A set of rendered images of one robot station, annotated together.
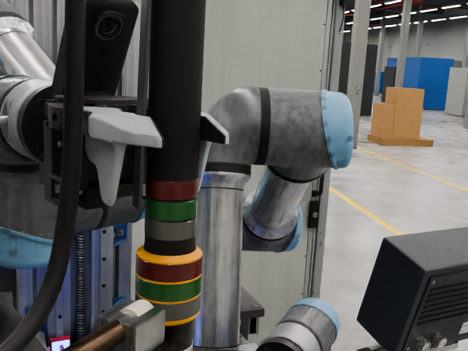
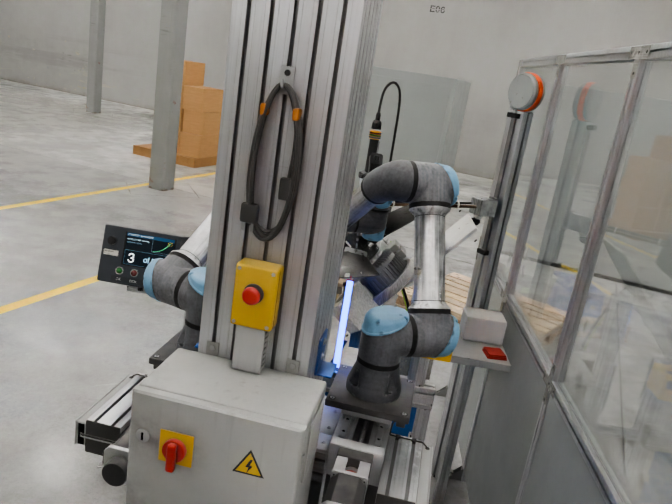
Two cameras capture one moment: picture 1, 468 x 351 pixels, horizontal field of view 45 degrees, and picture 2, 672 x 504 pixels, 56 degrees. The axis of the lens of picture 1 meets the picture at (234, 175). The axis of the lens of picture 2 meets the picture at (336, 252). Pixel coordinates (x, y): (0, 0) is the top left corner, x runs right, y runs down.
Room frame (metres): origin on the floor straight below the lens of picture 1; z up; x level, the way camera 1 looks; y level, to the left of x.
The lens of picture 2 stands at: (2.43, 1.20, 1.86)
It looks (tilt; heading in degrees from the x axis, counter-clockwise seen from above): 16 degrees down; 211
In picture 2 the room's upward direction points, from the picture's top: 9 degrees clockwise
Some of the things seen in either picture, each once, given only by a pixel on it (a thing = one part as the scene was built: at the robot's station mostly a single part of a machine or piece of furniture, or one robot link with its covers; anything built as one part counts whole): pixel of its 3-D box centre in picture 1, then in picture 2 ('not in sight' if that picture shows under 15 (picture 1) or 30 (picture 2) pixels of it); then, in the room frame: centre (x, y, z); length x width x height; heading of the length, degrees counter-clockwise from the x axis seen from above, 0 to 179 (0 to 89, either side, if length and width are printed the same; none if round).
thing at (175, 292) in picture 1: (168, 280); not in sight; (0.36, 0.04, 1.40); 0.04 x 0.04 x 0.01
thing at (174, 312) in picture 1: (168, 299); not in sight; (0.36, 0.04, 1.39); 0.04 x 0.04 x 0.01
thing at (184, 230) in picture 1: (170, 224); not in sight; (0.36, 0.04, 1.44); 0.03 x 0.03 x 0.01
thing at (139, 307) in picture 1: (136, 319); not in sight; (0.32, 0.05, 1.38); 0.02 x 0.02 x 0.02; 64
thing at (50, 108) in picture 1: (86, 119); not in sight; (0.39, 0.10, 1.50); 0.09 x 0.05 x 0.02; 29
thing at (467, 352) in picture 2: not in sight; (473, 345); (-0.01, 0.47, 0.85); 0.36 x 0.24 x 0.03; 29
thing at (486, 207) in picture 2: not in sight; (484, 206); (-0.21, 0.32, 1.39); 0.10 x 0.07 x 0.09; 154
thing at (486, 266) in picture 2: not in sight; (476, 309); (-0.29, 0.36, 0.90); 0.08 x 0.06 x 1.80; 64
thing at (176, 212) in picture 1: (171, 205); not in sight; (0.36, 0.04, 1.45); 0.03 x 0.03 x 0.01
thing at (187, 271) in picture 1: (169, 261); not in sight; (0.36, 0.04, 1.41); 0.04 x 0.04 x 0.01
